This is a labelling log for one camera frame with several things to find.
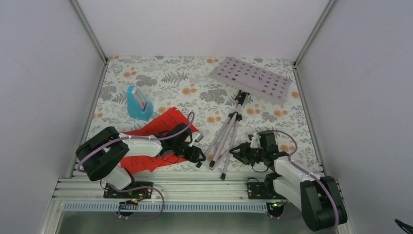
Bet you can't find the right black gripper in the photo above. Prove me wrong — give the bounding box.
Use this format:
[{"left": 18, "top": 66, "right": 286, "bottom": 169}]
[{"left": 229, "top": 142, "right": 265, "bottom": 167}]

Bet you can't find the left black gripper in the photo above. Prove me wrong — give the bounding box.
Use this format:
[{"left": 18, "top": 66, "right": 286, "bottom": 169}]
[{"left": 172, "top": 142, "right": 205, "bottom": 163}]

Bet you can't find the red sheet music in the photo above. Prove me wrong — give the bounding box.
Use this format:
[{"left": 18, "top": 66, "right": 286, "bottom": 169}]
[
  {"left": 123, "top": 107, "right": 188, "bottom": 136},
  {"left": 120, "top": 154, "right": 187, "bottom": 173}
]

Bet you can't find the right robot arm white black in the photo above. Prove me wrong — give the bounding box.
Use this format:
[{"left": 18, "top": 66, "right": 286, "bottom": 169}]
[{"left": 229, "top": 130, "right": 348, "bottom": 232}]

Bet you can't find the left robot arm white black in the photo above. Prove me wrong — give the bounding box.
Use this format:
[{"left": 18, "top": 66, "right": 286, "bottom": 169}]
[{"left": 75, "top": 123, "right": 206, "bottom": 197}]

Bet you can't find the floral table mat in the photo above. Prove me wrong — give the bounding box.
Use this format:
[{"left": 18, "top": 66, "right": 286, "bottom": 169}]
[{"left": 88, "top": 56, "right": 318, "bottom": 172}]

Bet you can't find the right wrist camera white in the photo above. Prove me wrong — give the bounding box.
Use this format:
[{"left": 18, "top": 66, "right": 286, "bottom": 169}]
[{"left": 248, "top": 133, "right": 259, "bottom": 144}]

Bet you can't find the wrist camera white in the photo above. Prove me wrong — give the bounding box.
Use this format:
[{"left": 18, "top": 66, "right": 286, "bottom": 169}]
[
  {"left": 248, "top": 133, "right": 259, "bottom": 144},
  {"left": 189, "top": 132, "right": 204, "bottom": 147}
]

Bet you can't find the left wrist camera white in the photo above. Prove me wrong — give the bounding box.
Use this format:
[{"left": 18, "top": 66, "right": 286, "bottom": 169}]
[{"left": 189, "top": 132, "right": 204, "bottom": 147}]

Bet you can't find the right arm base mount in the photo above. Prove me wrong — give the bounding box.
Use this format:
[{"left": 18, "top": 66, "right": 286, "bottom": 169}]
[{"left": 246, "top": 173, "right": 297, "bottom": 220}]

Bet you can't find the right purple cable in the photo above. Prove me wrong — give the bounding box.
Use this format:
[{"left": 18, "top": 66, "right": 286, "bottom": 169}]
[{"left": 264, "top": 130, "right": 340, "bottom": 231}]

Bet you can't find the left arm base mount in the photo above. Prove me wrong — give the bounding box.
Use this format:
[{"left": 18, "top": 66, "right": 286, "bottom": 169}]
[{"left": 103, "top": 181, "right": 153, "bottom": 216}]

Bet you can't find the aluminium rail base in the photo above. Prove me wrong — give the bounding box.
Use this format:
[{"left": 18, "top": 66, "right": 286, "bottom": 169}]
[{"left": 38, "top": 170, "right": 356, "bottom": 234}]

